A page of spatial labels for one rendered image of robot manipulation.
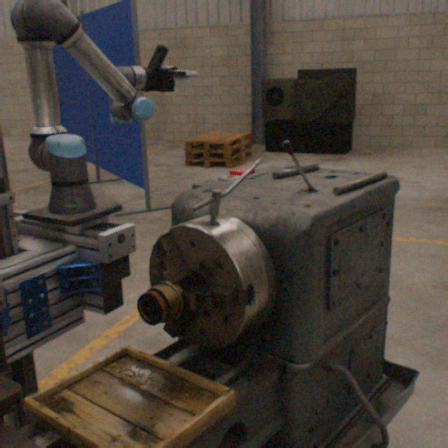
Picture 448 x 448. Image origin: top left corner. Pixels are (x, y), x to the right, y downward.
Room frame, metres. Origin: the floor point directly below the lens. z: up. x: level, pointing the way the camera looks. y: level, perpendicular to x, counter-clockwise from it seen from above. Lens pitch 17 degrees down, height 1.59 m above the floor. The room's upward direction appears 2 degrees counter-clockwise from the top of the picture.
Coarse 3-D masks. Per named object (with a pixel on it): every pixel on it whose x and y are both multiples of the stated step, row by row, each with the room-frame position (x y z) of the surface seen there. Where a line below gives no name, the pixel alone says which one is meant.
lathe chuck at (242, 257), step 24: (192, 240) 1.23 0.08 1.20; (216, 240) 1.18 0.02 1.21; (240, 240) 1.21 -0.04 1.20; (192, 264) 1.22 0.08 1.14; (216, 264) 1.18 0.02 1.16; (240, 264) 1.15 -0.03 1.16; (240, 288) 1.13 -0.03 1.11; (264, 288) 1.18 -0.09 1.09; (192, 312) 1.23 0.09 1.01; (216, 312) 1.18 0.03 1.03; (240, 312) 1.14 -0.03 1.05; (264, 312) 1.20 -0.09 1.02; (192, 336) 1.23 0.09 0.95; (216, 336) 1.18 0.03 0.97; (240, 336) 1.19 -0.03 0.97
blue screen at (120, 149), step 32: (128, 0) 6.28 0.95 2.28; (96, 32) 7.42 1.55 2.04; (128, 32) 6.35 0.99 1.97; (64, 64) 9.11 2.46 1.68; (128, 64) 6.43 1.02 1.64; (64, 96) 9.33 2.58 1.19; (96, 96) 7.67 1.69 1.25; (96, 128) 7.80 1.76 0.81; (128, 128) 6.58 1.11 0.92; (96, 160) 7.94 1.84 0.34; (128, 160) 6.67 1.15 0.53
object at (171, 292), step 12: (156, 288) 1.13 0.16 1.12; (168, 288) 1.13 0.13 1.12; (180, 288) 1.16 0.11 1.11; (144, 300) 1.14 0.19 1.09; (156, 300) 1.09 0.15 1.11; (168, 300) 1.11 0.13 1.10; (180, 300) 1.13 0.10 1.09; (144, 312) 1.13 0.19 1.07; (156, 312) 1.15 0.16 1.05; (168, 312) 1.11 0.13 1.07; (180, 312) 1.13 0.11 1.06; (156, 324) 1.09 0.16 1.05
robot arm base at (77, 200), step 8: (56, 184) 1.67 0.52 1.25; (64, 184) 1.67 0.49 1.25; (72, 184) 1.67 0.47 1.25; (80, 184) 1.68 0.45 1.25; (88, 184) 1.72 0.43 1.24; (56, 192) 1.67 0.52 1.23; (64, 192) 1.66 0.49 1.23; (72, 192) 1.67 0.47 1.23; (80, 192) 1.68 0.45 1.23; (88, 192) 1.70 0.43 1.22; (56, 200) 1.66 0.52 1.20; (64, 200) 1.66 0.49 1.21; (72, 200) 1.67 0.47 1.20; (80, 200) 1.67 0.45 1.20; (88, 200) 1.69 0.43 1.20; (48, 208) 1.69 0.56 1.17; (56, 208) 1.66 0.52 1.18; (64, 208) 1.65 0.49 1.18; (72, 208) 1.65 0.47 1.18; (80, 208) 1.66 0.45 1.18; (88, 208) 1.68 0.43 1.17
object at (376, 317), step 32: (384, 320) 1.62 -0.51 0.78; (224, 352) 1.36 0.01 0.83; (352, 352) 1.43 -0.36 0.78; (384, 352) 1.62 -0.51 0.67; (288, 384) 1.23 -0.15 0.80; (320, 384) 1.30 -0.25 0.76; (384, 384) 1.62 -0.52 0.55; (288, 416) 1.23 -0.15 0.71; (320, 416) 1.30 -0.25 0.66; (352, 416) 1.44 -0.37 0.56
